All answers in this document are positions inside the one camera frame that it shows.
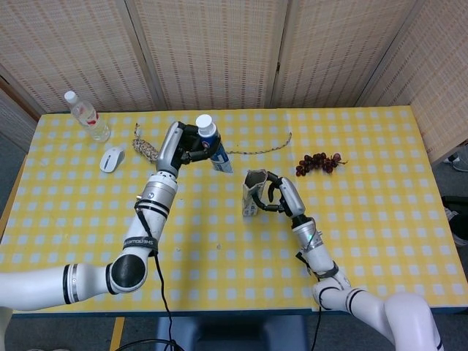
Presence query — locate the braided speckled rope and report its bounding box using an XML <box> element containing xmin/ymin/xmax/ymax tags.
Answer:
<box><xmin>132</xmin><ymin>123</ymin><xmax>293</xmax><ymax>165</ymax></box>

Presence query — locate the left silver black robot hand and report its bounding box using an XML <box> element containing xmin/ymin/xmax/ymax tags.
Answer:
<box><xmin>156</xmin><ymin>121</ymin><xmax>215</xmax><ymax>176</ymax></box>

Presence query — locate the bamboo folding screen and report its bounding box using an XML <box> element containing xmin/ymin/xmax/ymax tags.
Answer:
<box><xmin>0</xmin><ymin>0</ymin><xmax>468</xmax><ymax>164</ymax></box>

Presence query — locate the dark trouser leg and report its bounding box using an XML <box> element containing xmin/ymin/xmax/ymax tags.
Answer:
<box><xmin>442</xmin><ymin>196</ymin><xmax>468</xmax><ymax>237</ymax></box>

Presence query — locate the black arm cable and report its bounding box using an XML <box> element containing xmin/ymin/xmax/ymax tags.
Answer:
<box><xmin>312</xmin><ymin>277</ymin><xmax>325</xmax><ymax>351</ymax></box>
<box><xmin>118</xmin><ymin>199</ymin><xmax>180</xmax><ymax>351</ymax></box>

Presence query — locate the white computer mouse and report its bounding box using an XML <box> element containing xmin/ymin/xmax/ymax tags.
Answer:
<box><xmin>99</xmin><ymin>145</ymin><xmax>126</xmax><ymax>173</ymax></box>

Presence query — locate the clear plastic water bottle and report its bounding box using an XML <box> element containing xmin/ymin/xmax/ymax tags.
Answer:
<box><xmin>64</xmin><ymin>91</ymin><xmax>111</xmax><ymax>143</ymax></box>

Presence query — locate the blue white toothpaste box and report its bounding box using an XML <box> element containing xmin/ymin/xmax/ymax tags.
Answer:
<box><xmin>241</xmin><ymin>168</ymin><xmax>270</xmax><ymax>218</ymax></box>

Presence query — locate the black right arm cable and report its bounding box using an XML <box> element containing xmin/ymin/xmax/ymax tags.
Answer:
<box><xmin>312</xmin><ymin>277</ymin><xmax>325</xmax><ymax>351</ymax></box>

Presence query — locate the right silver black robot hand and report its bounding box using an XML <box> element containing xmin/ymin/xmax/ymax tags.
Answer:
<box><xmin>252</xmin><ymin>170</ymin><xmax>306</xmax><ymax>220</ymax></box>

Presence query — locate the blue white toothpaste tube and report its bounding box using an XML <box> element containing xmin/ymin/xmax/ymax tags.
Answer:
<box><xmin>195</xmin><ymin>114</ymin><xmax>234</xmax><ymax>174</ymax></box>

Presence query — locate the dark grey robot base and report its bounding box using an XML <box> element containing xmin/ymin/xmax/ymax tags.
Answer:
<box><xmin>153</xmin><ymin>314</ymin><xmax>310</xmax><ymax>351</ymax></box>

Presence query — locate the yellow white checked tablecloth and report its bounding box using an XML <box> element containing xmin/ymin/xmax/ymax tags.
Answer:
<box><xmin>0</xmin><ymin>105</ymin><xmax>468</xmax><ymax>314</ymax></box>

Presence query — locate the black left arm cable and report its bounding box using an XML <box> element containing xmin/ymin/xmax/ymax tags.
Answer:
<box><xmin>118</xmin><ymin>199</ymin><xmax>180</xmax><ymax>351</ymax></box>

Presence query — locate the dark red grape bunch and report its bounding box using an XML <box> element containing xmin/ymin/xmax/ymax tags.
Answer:
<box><xmin>295</xmin><ymin>152</ymin><xmax>348</xmax><ymax>178</ymax></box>

